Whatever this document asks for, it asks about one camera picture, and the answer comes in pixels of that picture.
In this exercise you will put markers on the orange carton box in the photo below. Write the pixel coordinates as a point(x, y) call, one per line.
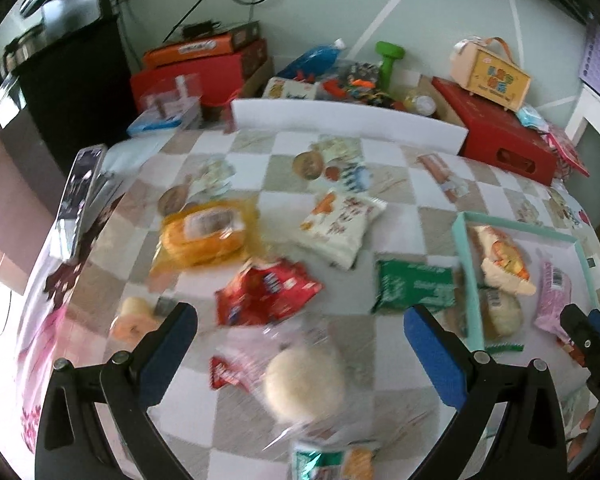
point(195, 50)

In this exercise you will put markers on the red and pink packet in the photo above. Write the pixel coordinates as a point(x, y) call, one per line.
point(567, 152)

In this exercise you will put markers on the blue plastic bottle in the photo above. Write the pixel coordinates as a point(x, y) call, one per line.
point(315, 57)

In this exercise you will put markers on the pink snack packet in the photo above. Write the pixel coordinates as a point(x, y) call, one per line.
point(554, 295)

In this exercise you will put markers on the small red snack packet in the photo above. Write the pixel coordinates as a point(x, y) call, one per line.
point(230, 367)

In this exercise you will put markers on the teal tray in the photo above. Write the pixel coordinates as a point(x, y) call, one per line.
point(582, 260)

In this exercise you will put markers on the white snack packet orange print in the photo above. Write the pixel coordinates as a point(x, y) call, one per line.
point(337, 225)

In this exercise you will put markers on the small orange cake packet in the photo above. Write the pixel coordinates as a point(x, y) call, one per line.
point(130, 320)

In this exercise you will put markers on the smartphone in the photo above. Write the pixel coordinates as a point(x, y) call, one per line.
point(80, 200)

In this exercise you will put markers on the silver phone stand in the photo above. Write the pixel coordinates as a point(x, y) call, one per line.
point(101, 187)

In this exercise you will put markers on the pale bun packet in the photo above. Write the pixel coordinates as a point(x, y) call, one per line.
point(502, 312)

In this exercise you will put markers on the yellow and white carton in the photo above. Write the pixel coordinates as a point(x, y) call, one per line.
point(287, 89)

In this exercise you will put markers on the light blue packet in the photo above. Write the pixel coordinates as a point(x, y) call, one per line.
point(532, 117)

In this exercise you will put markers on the orange white snack in tray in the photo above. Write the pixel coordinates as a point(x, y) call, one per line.
point(505, 260)

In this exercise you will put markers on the clear bottle with white cap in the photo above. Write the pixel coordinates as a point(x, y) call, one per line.
point(422, 102)

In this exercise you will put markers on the green dumbbell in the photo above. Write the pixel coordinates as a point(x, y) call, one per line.
point(389, 57)

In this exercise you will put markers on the pile of small colourful toys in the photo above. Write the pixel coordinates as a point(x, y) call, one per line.
point(360, 85)

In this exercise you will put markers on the blue and white tissue box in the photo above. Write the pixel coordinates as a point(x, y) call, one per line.
point(160, 120)

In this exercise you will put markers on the checkered printed tablecloth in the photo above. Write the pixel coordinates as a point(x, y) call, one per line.
point(415, 210)

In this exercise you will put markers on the yellow bread packet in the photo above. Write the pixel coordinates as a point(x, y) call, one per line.
point(205, 235)

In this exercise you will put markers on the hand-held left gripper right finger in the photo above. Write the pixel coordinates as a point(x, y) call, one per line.
point(432, 355)

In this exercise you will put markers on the brown cardboard box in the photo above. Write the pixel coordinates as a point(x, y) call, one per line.
point(260, 77)

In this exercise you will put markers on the flat red box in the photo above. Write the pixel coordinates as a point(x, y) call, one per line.
point(500, 140)

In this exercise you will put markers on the round bun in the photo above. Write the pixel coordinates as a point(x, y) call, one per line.
point(305, 380)

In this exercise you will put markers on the red gift box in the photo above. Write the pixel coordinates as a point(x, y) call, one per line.
point(215, 70)

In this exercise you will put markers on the black cabinet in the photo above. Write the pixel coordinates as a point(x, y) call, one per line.
point(75, 90)

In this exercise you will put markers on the green and orange snack packet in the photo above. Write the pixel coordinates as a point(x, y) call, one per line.
point(335, 462)

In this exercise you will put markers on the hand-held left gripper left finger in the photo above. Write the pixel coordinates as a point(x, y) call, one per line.
point(167, 352)

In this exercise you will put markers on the clear plastic box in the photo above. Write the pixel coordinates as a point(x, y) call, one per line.
point(172, 91)

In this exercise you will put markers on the white furniture frame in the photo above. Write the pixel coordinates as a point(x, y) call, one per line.
point(592, 105)

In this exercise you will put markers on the white board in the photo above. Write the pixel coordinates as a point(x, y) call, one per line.
point(345, 120)

